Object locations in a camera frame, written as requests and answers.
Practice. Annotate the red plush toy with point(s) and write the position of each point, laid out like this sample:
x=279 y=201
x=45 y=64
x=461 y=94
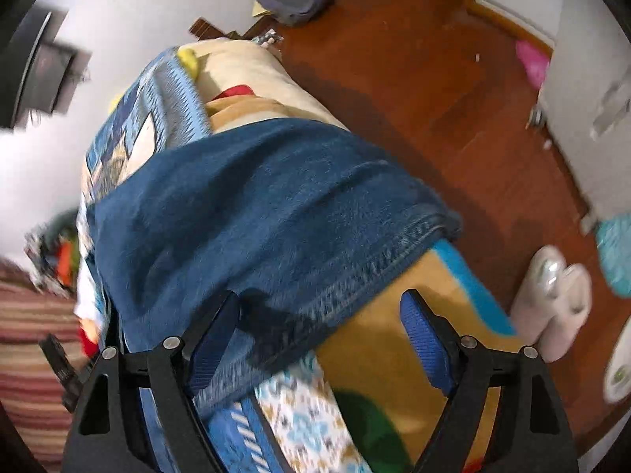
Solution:
x=91 y=342

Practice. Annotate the blue denim jeans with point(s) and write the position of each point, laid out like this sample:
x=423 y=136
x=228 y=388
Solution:
x=256 y=207

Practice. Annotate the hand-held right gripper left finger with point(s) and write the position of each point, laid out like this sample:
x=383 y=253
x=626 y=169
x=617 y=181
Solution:
x=217 y=336

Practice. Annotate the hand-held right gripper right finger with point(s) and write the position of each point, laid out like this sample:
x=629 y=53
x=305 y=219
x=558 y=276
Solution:
x=424 y=345

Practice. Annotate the pile of mixed clothes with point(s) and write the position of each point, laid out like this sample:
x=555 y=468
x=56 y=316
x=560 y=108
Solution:
x=64 y=266

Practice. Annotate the pink plastic bag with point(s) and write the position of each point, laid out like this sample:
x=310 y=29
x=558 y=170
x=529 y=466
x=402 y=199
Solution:
x=533 y=64

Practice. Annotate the black wall television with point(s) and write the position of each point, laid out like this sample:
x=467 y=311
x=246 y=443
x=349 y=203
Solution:
x=44 y=74

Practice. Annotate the white round object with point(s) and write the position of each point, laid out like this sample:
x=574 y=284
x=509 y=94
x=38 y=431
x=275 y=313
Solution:
x=620 y=374

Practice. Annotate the white cabinet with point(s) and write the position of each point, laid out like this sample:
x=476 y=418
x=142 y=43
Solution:
x=581 y=133

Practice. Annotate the white slipper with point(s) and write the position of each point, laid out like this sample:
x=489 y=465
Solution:
x=535 y=295
x=567 y=315

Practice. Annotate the wooden headboard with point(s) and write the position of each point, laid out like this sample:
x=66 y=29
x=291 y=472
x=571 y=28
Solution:
x=204 y=27

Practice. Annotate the white cloth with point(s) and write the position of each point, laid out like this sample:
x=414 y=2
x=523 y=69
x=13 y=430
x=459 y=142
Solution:
x=88 y=290

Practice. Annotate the yellow soft toy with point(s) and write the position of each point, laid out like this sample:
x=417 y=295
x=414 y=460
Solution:
x=189 y=61

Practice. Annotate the striped curtain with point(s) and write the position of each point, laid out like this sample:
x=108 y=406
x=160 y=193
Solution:
x=29 y=394

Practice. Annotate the teal patterned cloth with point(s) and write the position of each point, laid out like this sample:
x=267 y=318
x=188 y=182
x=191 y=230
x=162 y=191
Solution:
x=616 y=256

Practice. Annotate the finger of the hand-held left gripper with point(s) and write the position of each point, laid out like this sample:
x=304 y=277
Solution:
x=59 y=364

